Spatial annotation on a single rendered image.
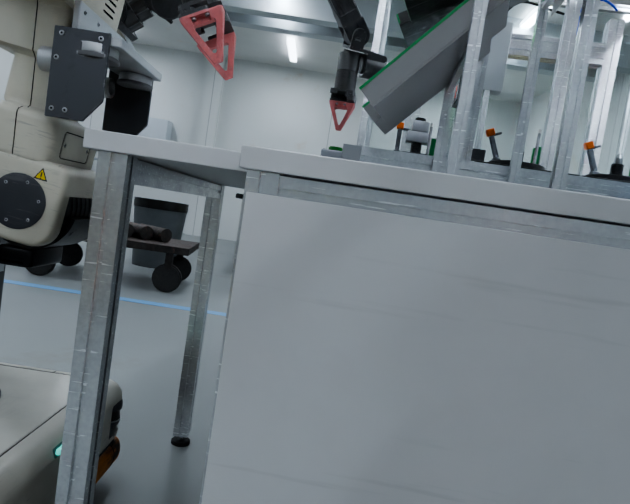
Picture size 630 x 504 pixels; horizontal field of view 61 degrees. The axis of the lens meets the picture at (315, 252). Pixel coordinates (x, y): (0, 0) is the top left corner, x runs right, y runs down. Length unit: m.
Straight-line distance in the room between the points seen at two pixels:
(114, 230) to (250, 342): 0.29
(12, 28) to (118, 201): 0.47
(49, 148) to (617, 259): 0.95
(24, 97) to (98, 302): 0.47
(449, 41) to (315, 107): 10.22
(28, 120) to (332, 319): 0.69
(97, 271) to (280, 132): 10.31
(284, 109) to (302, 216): 10.51
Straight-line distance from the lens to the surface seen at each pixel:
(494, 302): 0.72
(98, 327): 0.90
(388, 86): 0.99
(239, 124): 11.23
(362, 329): 0.71
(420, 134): 1.55
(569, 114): 0.97
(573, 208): 0.73
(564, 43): 2.44
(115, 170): 0.88
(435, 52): 1.00
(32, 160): 1.13
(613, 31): 2.81
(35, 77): 1.19
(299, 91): 11.26
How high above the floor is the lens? 0.78
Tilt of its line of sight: 4 degrees down
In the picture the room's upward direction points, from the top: 9 degrees clockwise
